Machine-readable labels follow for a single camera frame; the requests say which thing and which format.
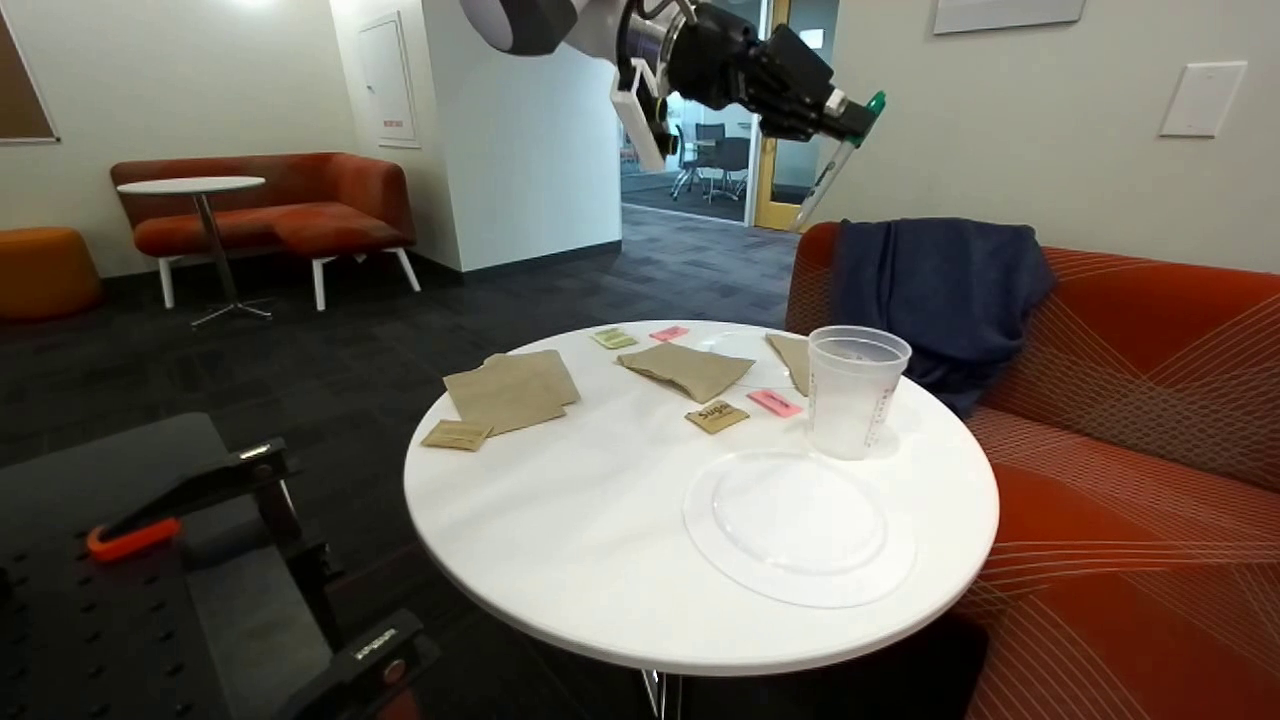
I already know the white marker with green cap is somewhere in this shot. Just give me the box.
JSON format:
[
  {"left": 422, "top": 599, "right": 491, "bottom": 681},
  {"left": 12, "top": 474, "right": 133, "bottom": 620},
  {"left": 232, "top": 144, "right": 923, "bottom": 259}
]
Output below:
[{"left": 793, "top": 91, "right": 888, "bottom": 234}]

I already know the group of office chairs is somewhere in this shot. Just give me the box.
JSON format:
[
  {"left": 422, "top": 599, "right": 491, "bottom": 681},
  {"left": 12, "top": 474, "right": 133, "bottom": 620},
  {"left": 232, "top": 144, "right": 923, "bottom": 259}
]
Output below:
[{"left": 669, "top": 121, "right": 752, "bottom": 205}]

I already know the wooden door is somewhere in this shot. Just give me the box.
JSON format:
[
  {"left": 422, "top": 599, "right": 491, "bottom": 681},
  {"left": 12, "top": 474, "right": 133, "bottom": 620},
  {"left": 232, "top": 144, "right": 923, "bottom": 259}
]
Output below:
[{"left": 752, "top": 0, "right": 803, "bottom": 234}]

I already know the black clamp with orange handle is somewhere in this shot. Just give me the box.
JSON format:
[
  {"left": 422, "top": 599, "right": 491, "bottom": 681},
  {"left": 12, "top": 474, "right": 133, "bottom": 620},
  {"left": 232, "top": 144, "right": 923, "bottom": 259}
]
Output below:
[{"left": 85, "top": 437, "right": 442, "bottom": 720}]

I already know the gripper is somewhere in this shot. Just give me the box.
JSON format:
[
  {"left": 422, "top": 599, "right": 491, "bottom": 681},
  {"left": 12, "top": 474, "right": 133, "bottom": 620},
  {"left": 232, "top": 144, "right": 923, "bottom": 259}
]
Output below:
[{"left": 665, "top": 3, "right": 876, "bottom": 143}]

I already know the round white side table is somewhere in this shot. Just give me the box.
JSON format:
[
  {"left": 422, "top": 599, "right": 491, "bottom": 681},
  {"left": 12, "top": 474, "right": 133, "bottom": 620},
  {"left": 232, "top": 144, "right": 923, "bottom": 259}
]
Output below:
[{"left": 117, "top": 175, "right": 277, "bottom": 329}]

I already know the brown pinboard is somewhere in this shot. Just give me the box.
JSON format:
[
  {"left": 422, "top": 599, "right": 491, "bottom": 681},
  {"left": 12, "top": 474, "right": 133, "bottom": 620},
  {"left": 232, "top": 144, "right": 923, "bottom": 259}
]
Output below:
[{"left": 0, "top": 5, "right": 60, "bottom": 147}]

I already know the white wall panel door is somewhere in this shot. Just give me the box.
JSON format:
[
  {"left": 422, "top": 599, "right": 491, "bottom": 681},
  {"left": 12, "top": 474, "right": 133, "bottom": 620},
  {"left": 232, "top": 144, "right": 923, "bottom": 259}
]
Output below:
[{"left": 357, "top": 11, "right": 422, "bottom": 150}]

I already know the clear plastic plate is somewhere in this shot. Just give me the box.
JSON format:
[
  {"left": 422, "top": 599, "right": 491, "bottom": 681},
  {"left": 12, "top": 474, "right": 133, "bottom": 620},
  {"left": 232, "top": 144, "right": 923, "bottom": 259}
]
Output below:
[{"left": 683, "top": 449, "right": 918, "bottom": 610}]

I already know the dark blue garment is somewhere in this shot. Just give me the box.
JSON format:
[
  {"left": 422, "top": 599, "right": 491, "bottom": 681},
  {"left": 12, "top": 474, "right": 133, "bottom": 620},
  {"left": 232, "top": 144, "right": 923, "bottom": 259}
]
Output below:
[{"left": 832, "top": 217, "right": 1059, "bottom": 420}]

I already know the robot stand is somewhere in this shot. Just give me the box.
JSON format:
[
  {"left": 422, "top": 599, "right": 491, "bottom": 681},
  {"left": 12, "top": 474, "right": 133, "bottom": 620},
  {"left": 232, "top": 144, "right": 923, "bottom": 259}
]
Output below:
[{"left": 0, "top": 412, "right": 441, "bottom": 720}]

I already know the clear plastic cup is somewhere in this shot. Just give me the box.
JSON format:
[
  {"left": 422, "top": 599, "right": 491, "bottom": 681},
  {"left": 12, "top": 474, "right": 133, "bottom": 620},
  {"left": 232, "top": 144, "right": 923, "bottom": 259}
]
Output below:
[{"left": 807, "top": 325, "right": 913, "bottom": 462}]

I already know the red sofa with white legs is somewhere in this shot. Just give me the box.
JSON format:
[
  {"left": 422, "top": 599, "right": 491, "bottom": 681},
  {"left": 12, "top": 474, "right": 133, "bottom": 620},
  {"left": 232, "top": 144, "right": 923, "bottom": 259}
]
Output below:
[{"left": 110, "top": 152, "right": 422, "bottom": 312}]

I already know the brown sugar packet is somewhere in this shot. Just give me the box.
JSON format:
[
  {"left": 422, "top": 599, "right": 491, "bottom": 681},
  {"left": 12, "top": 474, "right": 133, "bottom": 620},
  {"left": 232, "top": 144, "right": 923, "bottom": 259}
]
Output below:
[
  {"left": 685, "top": 400, "right": 751, "bottom": 436},
  {"left": 420, "top": 419, "right": 494, "bottom": 453}
]

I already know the white wall plate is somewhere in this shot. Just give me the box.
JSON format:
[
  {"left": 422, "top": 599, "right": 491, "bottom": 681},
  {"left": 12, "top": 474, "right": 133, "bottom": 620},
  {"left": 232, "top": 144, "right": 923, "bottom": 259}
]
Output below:
[{"left": 1159, "top": 61, "right": 1249, "bottom": 140}]

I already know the orange ottoman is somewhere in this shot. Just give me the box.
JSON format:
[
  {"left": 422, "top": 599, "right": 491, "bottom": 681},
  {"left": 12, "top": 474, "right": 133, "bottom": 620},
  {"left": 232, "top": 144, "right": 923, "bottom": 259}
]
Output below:
[{"left": 0, "top": 226, "right": 105, "bottom": 322}]

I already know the red patterned sofa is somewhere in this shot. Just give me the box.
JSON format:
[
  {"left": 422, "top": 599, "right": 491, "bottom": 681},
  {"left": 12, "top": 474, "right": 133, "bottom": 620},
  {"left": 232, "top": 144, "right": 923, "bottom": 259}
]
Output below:
[{"left": 785, "top": 221, "right": 1280, "bottom": 720}]

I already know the brown paper napkin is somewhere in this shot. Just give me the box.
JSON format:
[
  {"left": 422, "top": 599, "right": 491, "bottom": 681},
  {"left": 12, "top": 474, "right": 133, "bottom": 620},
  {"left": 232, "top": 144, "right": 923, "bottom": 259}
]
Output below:
[
  {"left": 443, "top": 350, "right": 582, "bottom": 438},
  {"left": 616, "top": 342, "right": 757, "bottom": 405},
  {"left": 766, "top": 333, "right": 813, "bottom": 398}
]

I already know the framed whiteboard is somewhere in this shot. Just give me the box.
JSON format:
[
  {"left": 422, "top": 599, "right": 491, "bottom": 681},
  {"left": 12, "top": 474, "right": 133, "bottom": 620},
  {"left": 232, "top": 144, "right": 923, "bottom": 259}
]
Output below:
[{"left": 932, "top": 0, "right": 1088, "bottom": 37}]

